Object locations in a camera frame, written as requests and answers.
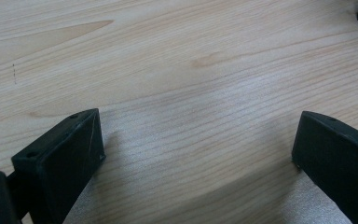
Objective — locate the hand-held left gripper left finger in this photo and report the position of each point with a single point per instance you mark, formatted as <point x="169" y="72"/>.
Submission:
<point x="59" y="165"/>

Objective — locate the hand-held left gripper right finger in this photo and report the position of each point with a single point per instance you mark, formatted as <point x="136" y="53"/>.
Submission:
<point x="338" y="158"/>

